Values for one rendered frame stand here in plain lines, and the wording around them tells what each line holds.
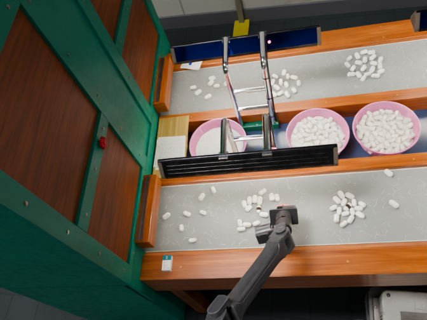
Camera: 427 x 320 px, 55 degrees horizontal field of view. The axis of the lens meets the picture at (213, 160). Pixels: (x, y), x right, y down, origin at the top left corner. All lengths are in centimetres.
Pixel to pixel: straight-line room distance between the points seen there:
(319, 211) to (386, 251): 28
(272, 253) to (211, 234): 45
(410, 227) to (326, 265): 35
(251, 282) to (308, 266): 40
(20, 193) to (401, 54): 174
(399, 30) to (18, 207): 183
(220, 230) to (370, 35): 119
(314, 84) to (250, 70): 33
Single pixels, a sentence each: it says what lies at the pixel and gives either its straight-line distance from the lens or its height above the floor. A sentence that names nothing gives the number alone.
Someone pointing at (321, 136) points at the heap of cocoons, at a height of 74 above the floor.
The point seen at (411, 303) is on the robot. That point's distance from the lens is 190.
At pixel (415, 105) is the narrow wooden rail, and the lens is 203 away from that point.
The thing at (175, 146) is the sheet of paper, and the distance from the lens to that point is 190.
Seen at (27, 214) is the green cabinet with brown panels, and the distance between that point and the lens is 110.
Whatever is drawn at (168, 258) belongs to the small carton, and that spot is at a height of 78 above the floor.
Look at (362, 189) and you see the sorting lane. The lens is 175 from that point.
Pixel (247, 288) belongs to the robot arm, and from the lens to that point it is 123.
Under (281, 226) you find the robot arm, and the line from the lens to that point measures 141.
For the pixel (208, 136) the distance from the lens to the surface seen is 194.
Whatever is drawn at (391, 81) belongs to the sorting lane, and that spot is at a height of 74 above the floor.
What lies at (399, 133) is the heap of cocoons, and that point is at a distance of 190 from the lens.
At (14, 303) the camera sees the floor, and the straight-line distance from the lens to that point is 295.
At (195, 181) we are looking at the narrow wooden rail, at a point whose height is 76.
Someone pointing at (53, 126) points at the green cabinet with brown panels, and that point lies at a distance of 125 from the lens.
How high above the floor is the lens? 230
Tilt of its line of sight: 57 degrees down
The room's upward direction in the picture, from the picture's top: 23 degrees counter-clockwise
